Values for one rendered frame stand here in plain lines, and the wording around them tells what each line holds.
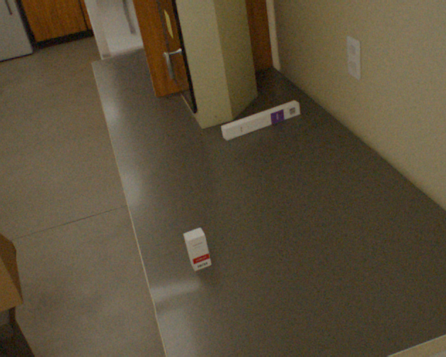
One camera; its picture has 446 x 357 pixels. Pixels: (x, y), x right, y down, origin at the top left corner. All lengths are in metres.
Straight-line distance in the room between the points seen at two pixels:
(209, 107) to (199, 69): 0.14
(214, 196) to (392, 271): 0.52
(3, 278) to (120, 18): 2.03
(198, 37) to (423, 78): 0.70
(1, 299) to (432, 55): 1.09
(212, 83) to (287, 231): 0.65
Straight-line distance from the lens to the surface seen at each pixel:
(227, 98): 1.78
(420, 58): 1.32
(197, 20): 1.67
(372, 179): 1.44
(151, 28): 2.04
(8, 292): 1.28
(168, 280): 1.21
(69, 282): 2.84
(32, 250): 3.17
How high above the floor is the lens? 1.74
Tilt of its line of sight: 32 degrees down
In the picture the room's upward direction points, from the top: 11 degrees counter-clockwise
